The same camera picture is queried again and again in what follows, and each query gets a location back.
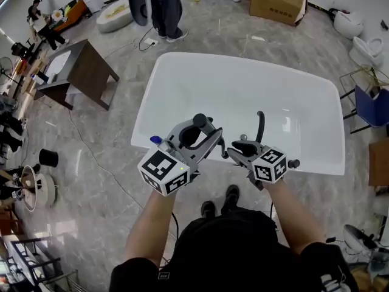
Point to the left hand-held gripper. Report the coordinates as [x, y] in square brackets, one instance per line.
[162, 170]

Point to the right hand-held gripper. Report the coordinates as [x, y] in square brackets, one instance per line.
[270, 164]

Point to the white bathtub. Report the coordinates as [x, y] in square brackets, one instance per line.
[231, 84]

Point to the person's left forearm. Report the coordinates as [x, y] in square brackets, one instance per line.
[152, 227]

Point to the person's right forearm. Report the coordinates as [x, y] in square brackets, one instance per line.
[291, 214]

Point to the grey ball faucet knob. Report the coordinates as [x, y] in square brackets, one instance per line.
[243, 137]

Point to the black curved faucet spout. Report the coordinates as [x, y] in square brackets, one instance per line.
[260, 123]

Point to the person's black shoe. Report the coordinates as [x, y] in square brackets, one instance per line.
[232, 195]
[208, 208]

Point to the person's black shirt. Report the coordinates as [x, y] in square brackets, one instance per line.
[231, 254]

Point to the white power strip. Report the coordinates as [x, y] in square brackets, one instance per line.
[151, 42]

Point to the dark wooden table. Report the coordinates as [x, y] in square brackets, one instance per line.
[88, 68]

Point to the blue chair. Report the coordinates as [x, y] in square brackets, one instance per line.
[369, 108]

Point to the brown wooden cabinet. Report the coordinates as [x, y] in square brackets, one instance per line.
[380, 163]

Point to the white and black appliance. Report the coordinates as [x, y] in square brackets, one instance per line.
[358, 237]

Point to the white oval basin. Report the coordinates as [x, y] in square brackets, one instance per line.
[114, 17]

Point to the black bucket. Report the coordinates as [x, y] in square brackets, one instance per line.
[48, 157]

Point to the large cardboard box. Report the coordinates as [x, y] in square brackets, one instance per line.
[276, 5]

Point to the white wash basin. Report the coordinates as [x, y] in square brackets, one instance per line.
[59, 62]

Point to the white toilet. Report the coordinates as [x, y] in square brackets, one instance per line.
[348, 23]
[366, 52]

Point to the round white fan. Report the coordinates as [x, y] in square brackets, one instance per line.
[39, 189]

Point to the orange sofa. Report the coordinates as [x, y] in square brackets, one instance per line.
[71, 14]

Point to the black standing fan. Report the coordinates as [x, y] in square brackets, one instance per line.
[5, 65]

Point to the black metal rack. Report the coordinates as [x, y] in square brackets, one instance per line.
[27, 260]

